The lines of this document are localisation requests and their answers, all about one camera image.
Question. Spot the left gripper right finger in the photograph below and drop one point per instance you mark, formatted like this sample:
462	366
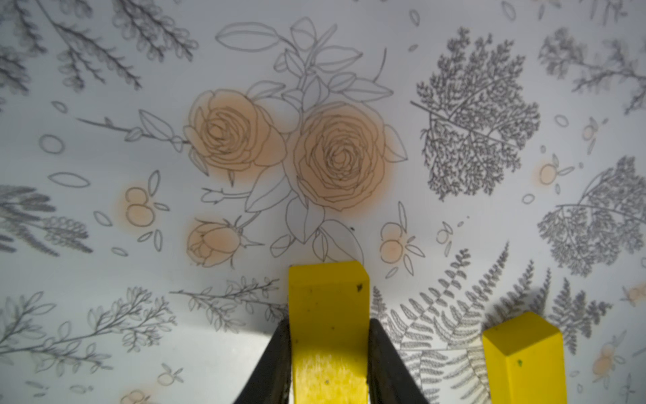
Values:
389	381

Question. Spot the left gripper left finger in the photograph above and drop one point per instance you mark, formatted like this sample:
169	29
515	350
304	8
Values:
271	379

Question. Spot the yellow block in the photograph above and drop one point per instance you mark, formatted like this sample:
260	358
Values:
328	323
525	361

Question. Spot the floral table mat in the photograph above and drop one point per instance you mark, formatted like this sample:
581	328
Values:
164	164

